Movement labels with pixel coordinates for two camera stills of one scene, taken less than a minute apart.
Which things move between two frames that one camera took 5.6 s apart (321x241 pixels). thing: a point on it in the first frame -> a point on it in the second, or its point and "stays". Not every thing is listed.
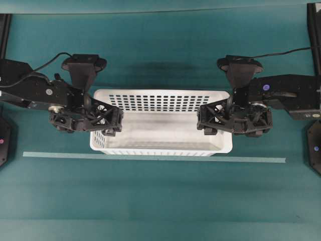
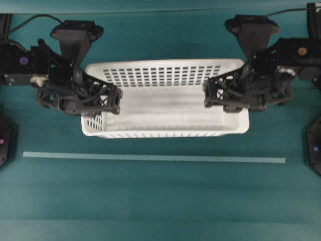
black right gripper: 243,117 -> 267,85
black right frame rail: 314,21 stays
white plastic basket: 160,123 -> 163,98
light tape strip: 154,156 stays
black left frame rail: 5,21 stays
